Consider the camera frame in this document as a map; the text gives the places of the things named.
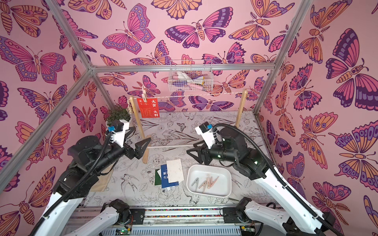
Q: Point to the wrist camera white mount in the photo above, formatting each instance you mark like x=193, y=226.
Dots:
x=205, y=130
x=118, y=130

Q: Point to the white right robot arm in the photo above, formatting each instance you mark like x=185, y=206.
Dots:
x=225, y=142

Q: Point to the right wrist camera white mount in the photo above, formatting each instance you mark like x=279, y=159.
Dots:
x=205, y=130

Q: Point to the green postcard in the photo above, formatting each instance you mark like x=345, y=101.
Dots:
x=157, y=179

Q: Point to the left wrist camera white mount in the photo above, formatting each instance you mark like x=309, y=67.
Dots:
x=118, y=130

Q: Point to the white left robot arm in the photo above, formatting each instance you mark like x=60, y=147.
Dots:
x=90, y=159

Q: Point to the white plastic tray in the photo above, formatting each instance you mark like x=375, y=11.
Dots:
x=221, y=189

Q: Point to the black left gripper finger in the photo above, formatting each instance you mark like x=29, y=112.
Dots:
x=130, y=132
x=140, y=148

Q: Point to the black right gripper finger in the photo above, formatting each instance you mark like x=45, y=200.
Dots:
x=199, y=154
x=200, y=145

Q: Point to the blue postcard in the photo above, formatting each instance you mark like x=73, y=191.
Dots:
x=165, y=179

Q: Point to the grey clothespin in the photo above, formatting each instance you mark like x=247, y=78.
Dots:
x=195, y=182

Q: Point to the plain white postcard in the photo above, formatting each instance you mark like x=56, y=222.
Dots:
x=175, y=170

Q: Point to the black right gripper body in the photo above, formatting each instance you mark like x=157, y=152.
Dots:
x=206, y=153

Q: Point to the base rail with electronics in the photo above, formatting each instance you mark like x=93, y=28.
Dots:
x=189, y=221

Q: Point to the potted green plant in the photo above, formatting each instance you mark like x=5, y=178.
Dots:
x=118, y=113

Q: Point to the aluminium frame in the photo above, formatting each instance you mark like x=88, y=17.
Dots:
x=112, y=34

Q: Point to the red postcard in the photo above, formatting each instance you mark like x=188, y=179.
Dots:
x=148, y=108

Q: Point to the wooden string rack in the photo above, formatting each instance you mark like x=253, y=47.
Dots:
x=133, y=109

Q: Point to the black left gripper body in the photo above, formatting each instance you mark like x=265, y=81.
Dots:
x=128, y=152

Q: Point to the white wire basket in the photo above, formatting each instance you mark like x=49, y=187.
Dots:
x=191, y=75

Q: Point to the beige work glove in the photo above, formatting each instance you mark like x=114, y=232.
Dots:
x=103, y=181

